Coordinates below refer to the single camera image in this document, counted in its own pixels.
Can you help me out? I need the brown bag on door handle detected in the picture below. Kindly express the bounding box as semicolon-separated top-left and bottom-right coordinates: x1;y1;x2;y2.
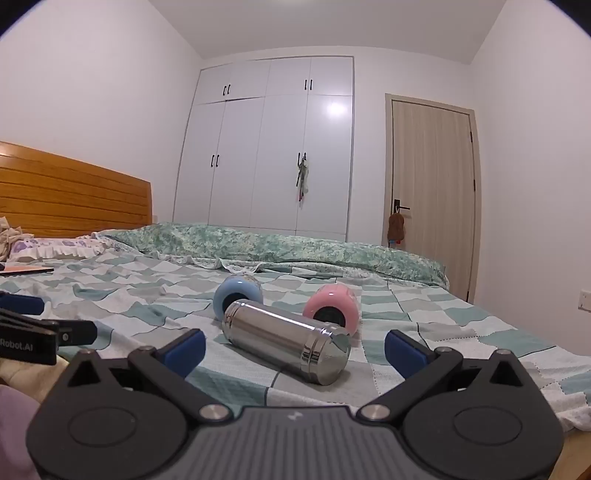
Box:
387;213;407;249

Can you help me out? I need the pink flat book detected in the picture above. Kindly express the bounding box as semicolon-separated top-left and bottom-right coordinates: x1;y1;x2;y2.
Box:
0;263;55;277

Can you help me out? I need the blue cup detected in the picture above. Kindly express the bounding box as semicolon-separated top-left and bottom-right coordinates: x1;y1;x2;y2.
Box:
212;273;263;320

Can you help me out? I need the wooden headboard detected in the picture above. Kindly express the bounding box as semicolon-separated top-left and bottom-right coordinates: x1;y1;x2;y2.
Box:
0;141;153;238

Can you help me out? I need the purple floral pillow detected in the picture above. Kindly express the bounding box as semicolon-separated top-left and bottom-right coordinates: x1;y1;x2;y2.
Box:
9;233;108;262

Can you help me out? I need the pink clothing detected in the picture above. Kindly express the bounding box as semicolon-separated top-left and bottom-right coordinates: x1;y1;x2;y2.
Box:
0;385;43;480

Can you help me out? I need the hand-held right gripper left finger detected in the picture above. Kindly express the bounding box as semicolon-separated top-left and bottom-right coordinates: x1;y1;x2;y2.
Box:
62;329;234;422

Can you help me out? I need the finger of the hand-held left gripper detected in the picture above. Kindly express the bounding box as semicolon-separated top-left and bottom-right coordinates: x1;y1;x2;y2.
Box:
0;292;45;317
56;320;99;348

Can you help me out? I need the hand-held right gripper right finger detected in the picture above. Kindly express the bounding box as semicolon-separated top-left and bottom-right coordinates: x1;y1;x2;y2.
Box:
358;329;529;423

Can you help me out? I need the beige wooden door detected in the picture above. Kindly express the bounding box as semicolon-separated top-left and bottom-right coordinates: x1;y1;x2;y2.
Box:
385;93;482;303

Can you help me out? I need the crumpled beige cloth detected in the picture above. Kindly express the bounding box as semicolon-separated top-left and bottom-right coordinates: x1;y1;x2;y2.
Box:
0;216;36;262

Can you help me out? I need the green floral quilt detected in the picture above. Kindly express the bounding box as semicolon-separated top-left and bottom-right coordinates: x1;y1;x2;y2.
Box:
76;222;450;289

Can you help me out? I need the white wardrobe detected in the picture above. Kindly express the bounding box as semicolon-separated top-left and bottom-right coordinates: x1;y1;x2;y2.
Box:
173;55;355;243

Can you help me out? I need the hanging cloth bundle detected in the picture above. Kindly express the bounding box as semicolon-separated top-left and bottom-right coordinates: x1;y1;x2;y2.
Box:
294;157;311;202

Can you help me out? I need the pink cup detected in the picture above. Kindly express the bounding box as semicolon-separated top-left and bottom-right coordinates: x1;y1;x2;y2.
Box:
302;284;361;337

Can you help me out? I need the stainless steel thermos bottle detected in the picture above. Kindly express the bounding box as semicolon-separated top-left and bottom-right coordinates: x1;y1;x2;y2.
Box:
222;298;352;386

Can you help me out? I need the cream cloth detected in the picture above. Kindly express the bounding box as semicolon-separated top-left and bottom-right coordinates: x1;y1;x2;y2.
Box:
0;356;72;402

